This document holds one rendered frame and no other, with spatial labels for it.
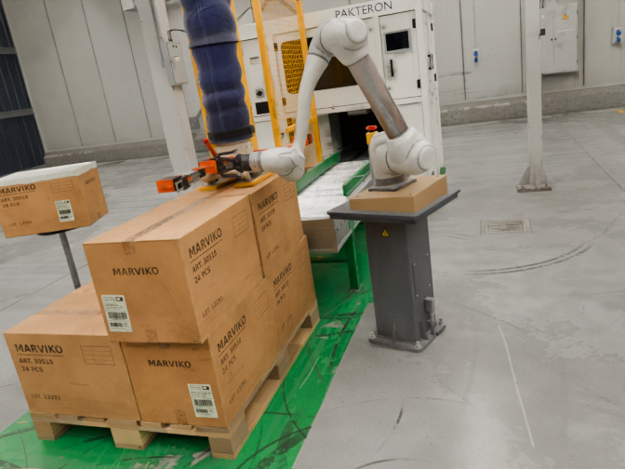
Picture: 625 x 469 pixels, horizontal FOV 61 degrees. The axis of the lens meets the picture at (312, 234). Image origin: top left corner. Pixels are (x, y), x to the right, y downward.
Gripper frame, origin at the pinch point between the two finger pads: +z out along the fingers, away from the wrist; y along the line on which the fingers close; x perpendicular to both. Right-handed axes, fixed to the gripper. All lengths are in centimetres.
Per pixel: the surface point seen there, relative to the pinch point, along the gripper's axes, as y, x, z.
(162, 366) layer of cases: 66, -60, 5
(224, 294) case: 44, -43, -18
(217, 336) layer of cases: 56, -54, -18
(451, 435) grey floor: 108, -37, -100
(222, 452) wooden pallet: 104, -61, -13
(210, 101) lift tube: -27.5, 15.6, 2.3
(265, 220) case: 28.5, 6.4, -18.9
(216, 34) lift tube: -56, 17, -6
